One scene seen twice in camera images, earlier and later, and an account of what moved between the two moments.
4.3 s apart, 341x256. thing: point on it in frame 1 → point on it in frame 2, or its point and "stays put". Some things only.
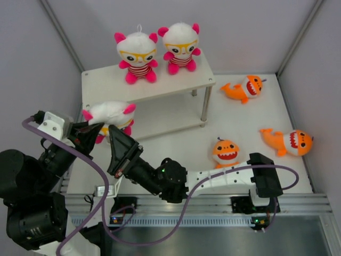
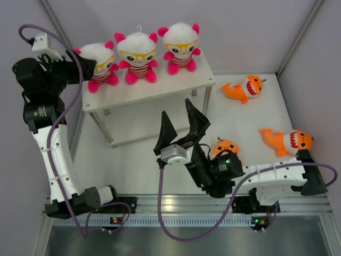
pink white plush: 137,51 stays put
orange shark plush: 225,153 stays put
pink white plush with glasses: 181,41 stays put
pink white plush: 116,113 → 104,55
